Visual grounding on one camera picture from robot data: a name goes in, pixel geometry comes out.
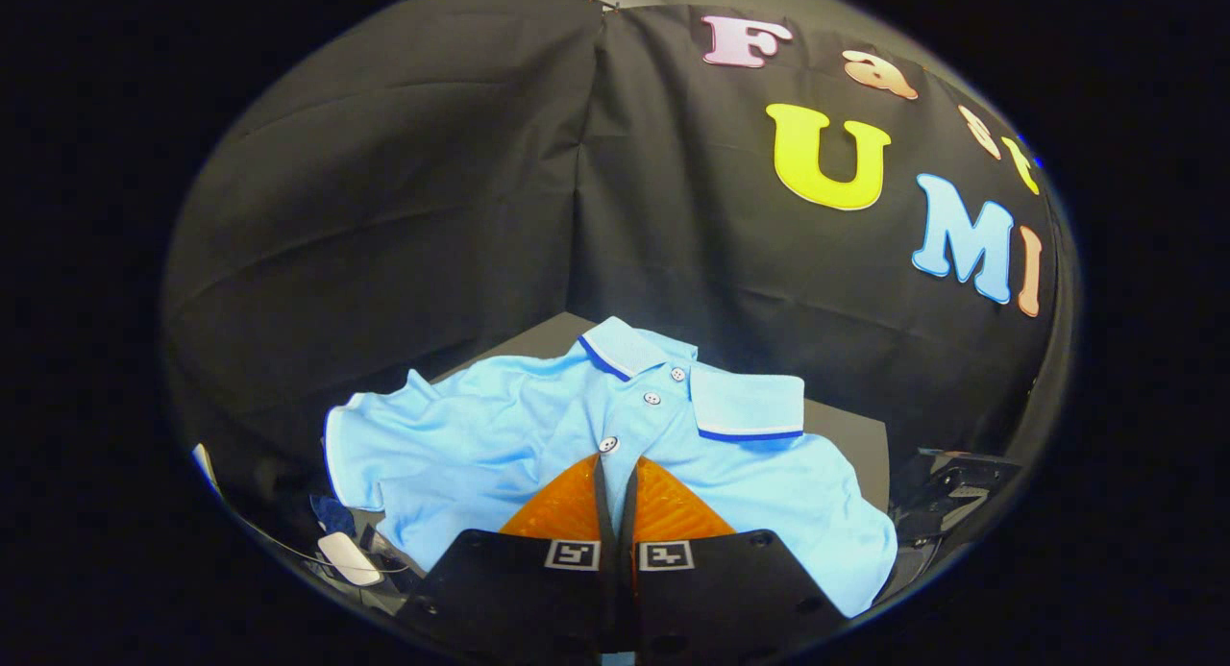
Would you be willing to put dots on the small white oval device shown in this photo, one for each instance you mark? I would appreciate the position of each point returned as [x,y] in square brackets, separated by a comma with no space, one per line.
[348,557]

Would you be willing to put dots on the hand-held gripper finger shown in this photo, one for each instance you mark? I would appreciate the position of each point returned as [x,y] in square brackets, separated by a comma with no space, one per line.
[605,531]
[627,531]

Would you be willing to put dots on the grey cabinet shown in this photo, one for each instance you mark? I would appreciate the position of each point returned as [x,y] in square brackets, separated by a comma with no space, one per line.
[850,440]

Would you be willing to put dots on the black backdrop cloth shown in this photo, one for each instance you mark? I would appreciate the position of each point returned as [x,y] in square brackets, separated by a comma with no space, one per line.
[432,214]

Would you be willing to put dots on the light blue polo shirt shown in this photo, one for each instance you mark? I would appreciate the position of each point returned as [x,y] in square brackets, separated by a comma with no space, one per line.
[461,435]

